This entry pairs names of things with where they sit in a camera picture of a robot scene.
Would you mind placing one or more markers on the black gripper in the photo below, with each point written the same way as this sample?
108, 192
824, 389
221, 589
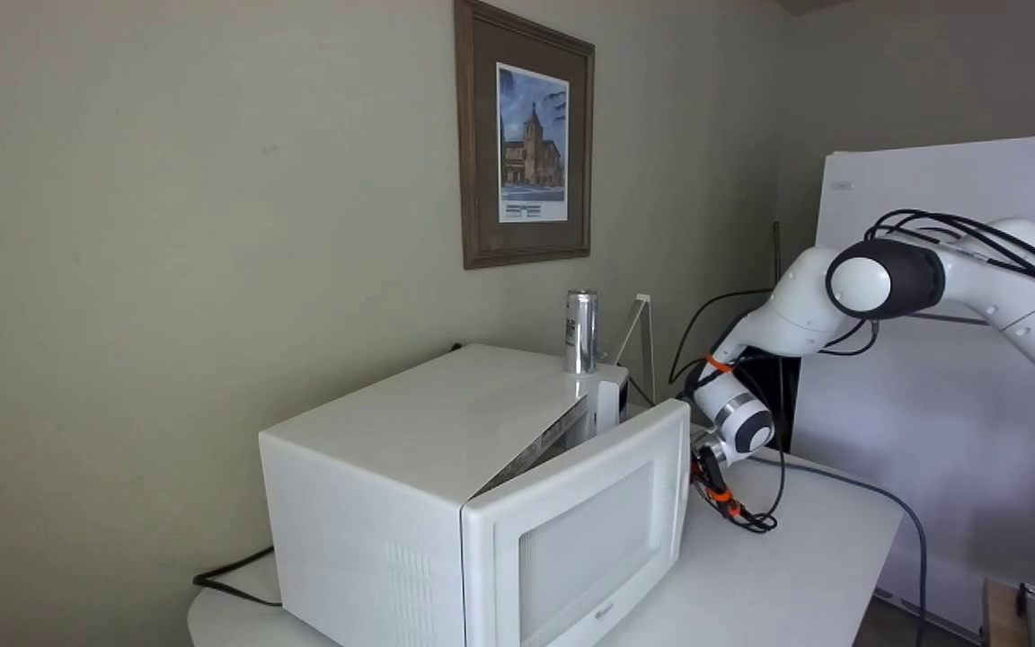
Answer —
713, 468

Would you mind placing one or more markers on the white microwave door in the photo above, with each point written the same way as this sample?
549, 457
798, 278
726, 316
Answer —
576, 540

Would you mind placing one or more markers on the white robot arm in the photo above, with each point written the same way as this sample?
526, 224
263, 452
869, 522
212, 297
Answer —
805, 305

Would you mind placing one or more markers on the white microwave body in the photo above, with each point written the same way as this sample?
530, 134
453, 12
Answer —
385, 478

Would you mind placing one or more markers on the thin white rod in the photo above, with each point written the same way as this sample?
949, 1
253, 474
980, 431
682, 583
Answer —
633, 324

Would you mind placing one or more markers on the silver metal bottle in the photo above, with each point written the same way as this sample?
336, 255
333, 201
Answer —
582, 327

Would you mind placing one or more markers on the white board panel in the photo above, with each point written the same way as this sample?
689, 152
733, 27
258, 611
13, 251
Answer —
972, 478

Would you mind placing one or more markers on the wooden block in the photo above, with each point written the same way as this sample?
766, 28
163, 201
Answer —
1003, 614

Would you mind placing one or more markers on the framed building picture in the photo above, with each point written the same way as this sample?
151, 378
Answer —
530, 146

